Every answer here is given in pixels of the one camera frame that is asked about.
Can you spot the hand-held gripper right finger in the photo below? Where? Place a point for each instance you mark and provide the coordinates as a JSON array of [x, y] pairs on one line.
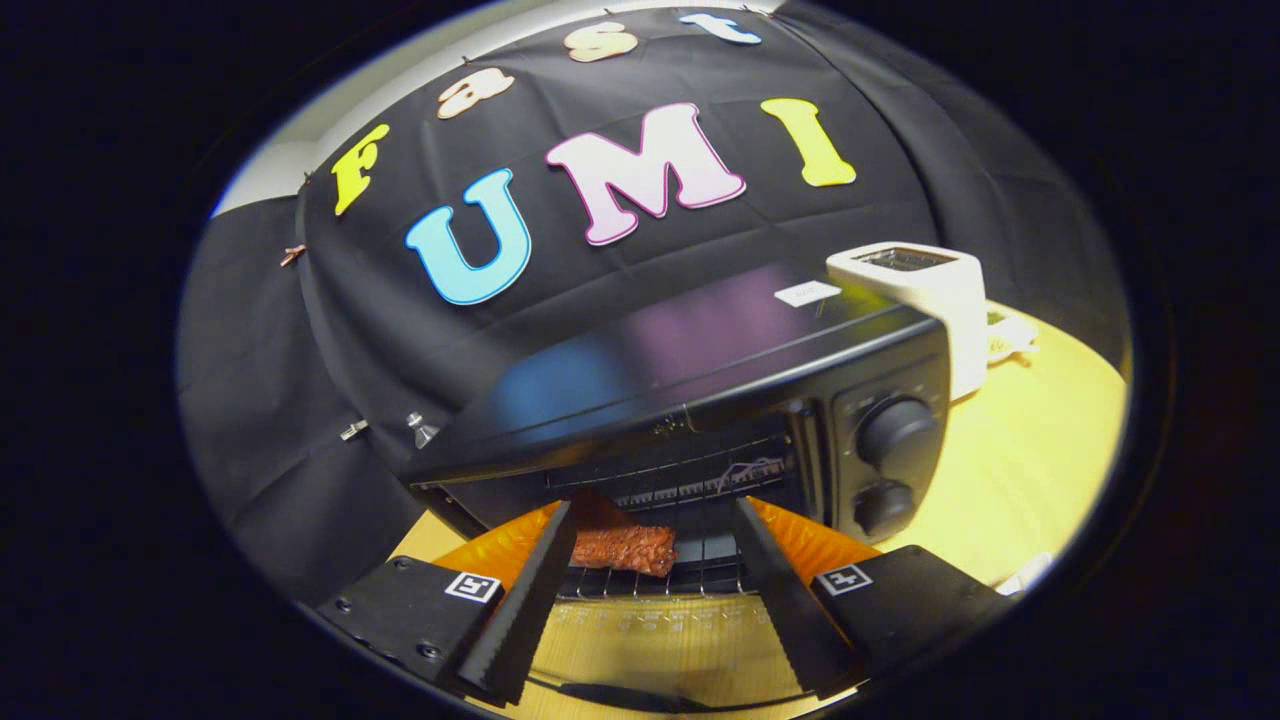
[[785, 600]]

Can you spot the black toaster oven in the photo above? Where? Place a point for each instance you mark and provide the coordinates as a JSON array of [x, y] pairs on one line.
[[700, 360]]

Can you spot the small clear bottle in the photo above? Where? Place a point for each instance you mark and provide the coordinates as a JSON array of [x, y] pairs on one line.
[[422, 432]]

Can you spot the copper clip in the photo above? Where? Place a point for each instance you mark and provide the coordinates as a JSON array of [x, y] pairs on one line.
[[293, 255]]

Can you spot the brown meat strip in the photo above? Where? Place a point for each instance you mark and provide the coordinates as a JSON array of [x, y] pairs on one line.
[[625, 548]]

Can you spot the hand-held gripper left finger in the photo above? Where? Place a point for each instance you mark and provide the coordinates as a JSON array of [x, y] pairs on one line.
[[525, 600]]

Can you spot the silver clip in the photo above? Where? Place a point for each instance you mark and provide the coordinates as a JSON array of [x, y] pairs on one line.
[[354, 430]]

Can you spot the patterned white plate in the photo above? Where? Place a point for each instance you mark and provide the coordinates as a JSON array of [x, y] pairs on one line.
[[1010, 335]]

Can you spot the white pop-up toaster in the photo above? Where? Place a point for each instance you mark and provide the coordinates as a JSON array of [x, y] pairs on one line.
[[950, 300]]

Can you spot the small white dish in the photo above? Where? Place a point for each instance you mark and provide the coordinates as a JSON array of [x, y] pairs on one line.
[[1028, 574]]

